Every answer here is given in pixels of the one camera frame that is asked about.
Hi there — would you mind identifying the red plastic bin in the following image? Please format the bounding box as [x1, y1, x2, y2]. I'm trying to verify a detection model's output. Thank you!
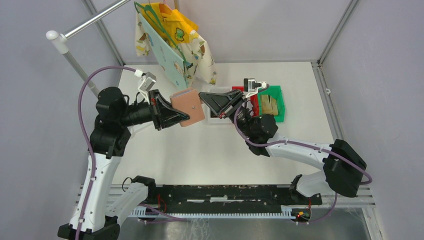
[231, 86, 260, 116]

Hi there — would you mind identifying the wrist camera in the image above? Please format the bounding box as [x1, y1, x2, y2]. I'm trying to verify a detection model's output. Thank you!
[243, 78, 270, 98]
[134, 69, 157, 102]

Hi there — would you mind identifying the gold cards stack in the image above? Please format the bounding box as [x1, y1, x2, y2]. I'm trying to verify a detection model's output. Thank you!
[260, 94, 279, 116]

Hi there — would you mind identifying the silver clothes rack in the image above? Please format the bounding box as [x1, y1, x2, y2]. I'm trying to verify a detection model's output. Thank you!
[45, 0, 157, 133]

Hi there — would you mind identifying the white plastic bin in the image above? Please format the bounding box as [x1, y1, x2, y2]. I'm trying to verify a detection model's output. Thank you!
[206, 86, 232, 125]

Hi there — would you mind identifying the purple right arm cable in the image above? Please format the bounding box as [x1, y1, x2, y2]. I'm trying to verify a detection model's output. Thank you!
[232, 84, 374, 226]

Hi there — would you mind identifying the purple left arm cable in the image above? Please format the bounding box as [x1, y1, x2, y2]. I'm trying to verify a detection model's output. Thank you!
[74, 65, 186, 240]

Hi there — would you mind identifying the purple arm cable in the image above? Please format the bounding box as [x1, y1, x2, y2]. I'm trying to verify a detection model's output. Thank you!
[232, 84, 374, 226]
[74, 65, 186, 240]

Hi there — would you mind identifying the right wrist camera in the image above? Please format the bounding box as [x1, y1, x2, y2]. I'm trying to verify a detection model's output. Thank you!
[243, 78, 270, 98]

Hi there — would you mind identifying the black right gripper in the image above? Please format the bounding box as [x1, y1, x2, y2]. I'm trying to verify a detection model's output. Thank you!
[197, 89, 254, 139]

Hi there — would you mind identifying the light green cartoon garment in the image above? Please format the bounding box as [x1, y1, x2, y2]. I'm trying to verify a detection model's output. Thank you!
[138, 13, 189, 91]

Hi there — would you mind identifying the black cards stack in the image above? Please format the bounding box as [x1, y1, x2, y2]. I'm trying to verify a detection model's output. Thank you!
[210, 110, 220, 118]

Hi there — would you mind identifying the green clothes hanger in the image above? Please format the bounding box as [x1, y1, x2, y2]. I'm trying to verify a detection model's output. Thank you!
[134, 1, 187, 64]

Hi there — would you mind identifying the yellow patterned children shirt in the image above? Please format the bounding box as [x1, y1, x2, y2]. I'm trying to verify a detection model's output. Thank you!
[135, 2, 218, 88]

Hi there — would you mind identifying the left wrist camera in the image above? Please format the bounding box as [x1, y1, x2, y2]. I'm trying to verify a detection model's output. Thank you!
[134, 69, 157, 102]

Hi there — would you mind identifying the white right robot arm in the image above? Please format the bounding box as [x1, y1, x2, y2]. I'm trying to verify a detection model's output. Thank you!
[199, 88, 372, 204]

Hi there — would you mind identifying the white slotted cable duct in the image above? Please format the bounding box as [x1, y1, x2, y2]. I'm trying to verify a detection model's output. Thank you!
[127, 206, 294, 220]

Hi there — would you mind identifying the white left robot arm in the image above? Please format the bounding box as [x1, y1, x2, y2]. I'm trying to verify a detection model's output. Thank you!
[57, 87, 189, 240]

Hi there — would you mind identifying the green plastic bin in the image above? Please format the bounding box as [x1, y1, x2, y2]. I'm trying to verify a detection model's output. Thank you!
[257, 85, 286, 123]

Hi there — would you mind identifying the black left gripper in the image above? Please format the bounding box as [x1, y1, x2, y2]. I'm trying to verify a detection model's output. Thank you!
[119, 88, 190, 130]

